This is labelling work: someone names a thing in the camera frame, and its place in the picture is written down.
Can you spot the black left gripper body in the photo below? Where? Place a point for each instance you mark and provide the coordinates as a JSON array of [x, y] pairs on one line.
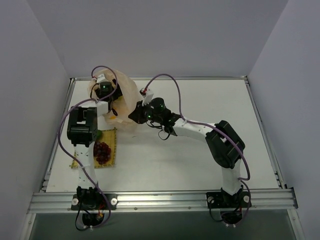
[[115, 92]]

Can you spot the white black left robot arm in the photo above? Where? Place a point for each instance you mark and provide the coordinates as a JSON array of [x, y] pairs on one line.
[[82, 131]]

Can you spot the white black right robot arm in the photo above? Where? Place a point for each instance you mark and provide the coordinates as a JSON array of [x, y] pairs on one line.
[[224, 143]]

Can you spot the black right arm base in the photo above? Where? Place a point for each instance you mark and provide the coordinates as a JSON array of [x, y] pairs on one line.
[[228, 209]]

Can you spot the front aluminium mounting rail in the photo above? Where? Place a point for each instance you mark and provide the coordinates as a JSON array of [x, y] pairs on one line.
[[163, 201]]

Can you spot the yellow woven placemat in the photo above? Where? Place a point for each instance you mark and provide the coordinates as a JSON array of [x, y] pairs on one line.
[[109, 137]]

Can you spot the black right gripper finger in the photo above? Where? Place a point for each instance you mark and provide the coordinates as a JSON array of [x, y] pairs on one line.
[[138, 116], [140, 106]]

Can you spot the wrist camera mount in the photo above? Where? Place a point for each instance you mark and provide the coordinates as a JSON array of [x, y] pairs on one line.
[[147, 95], [100, 78]]

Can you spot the dark red fake grapes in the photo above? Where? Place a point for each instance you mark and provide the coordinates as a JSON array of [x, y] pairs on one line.
[[101, 152]]

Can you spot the banana print plastic bag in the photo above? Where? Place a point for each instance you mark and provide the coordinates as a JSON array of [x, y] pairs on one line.
[[131, 96]]

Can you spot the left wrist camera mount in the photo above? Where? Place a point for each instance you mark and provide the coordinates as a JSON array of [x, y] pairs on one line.
[[100, 78]]

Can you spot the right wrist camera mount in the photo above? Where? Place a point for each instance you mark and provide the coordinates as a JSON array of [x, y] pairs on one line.
[[147, 95]]

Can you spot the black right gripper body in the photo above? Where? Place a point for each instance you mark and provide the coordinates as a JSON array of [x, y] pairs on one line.
[[136, 114]]

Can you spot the green fake fruit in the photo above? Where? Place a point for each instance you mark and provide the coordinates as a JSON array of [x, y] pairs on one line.
[[99, 134]]

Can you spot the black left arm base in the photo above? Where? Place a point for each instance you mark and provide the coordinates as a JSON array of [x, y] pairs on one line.
[[93, 211]]

